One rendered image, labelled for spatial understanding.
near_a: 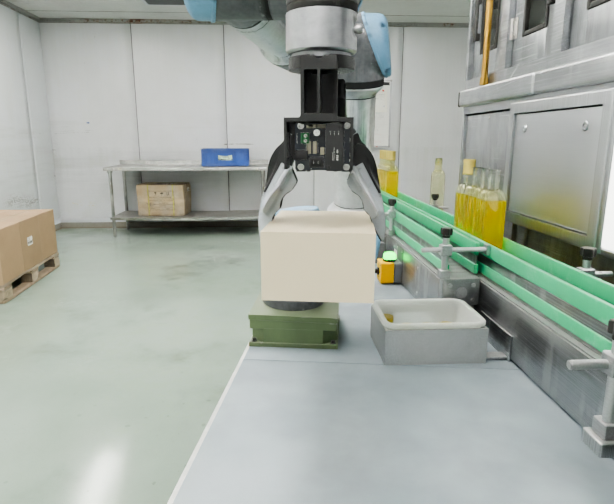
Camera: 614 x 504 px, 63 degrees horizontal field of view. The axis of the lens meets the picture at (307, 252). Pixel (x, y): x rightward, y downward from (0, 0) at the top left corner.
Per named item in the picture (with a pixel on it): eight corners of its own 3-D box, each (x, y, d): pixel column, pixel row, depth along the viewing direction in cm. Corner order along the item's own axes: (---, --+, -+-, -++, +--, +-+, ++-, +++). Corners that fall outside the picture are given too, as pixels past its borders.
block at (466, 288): (479, 306, 125) (481, 278, 123) (442, 306, 124) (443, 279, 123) (474, 301, 128) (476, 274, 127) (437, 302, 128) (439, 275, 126)
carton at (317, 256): (261, 300, 54) (260, 231, 53) (281, 264, 70) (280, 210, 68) (373, 303, 53) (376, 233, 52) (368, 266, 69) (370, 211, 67)
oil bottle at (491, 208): (501, 271, 132) (508, 189, 128) (480, 271, 132) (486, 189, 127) (492, 266, 138) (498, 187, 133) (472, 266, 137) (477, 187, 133)
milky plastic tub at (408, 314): (487, 361, 108) (490, 322, 106) (383, 363, 107) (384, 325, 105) (459, 331, 125) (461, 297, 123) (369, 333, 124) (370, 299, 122)
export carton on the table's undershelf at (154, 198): (136, 216, 649) (134, 184, 640) (148, 211, 692) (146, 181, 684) (184, 216, 647) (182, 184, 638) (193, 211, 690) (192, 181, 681)
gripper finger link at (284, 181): (232, 231, 56) (277, 161, 53) (243, 222, 61) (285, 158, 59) (256, 247, 56) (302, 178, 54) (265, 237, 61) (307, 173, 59)
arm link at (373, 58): (322, 248, 128) (320, 10, 103) (382, 251, 126) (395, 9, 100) (316, 271, 118) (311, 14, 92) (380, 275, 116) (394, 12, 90)
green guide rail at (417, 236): (448, 274, 128) (450, 243, 126) (445, 274, 128) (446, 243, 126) (351, 196, 298) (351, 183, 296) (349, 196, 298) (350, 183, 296)
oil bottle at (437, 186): (442, 222, 210) (446, 158, 204) (428, 221, 211) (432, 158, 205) (442, 220, 215) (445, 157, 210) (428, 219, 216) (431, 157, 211)
